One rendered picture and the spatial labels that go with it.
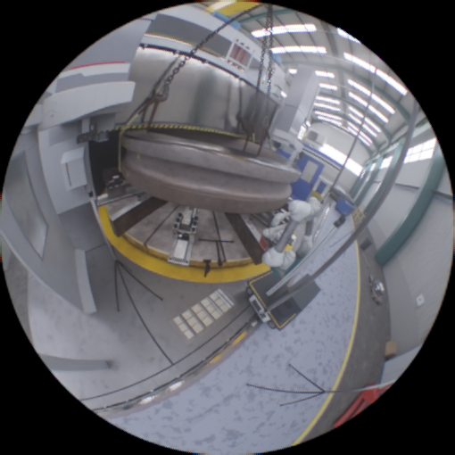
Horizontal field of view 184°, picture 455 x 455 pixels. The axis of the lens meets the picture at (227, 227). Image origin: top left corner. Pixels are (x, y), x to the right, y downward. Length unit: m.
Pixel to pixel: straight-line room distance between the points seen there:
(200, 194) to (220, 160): 0.58
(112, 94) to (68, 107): 0.57
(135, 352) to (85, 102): 3.03
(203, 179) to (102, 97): 1.88
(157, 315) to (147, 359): 0.69
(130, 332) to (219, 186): 2.49
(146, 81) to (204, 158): 2.93
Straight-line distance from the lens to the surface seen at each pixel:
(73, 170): 3.89
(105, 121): 3.07
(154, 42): 4.39
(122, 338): 2.28
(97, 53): 2.76
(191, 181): 2.18
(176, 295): 2.25
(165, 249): 2.31
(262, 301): 2.18
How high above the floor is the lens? 2.12
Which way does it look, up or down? 39 degrees down
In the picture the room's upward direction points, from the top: 20 degrees clockwise
